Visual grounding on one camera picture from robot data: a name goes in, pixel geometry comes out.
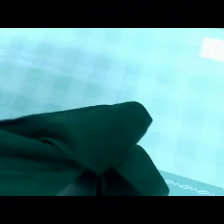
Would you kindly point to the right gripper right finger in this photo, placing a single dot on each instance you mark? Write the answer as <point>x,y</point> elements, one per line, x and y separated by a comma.
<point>115,186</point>

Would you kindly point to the dark green shirt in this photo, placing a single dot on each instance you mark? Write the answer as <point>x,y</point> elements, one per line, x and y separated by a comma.
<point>83,136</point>

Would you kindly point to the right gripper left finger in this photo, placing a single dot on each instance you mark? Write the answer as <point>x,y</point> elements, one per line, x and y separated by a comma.
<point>83,186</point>

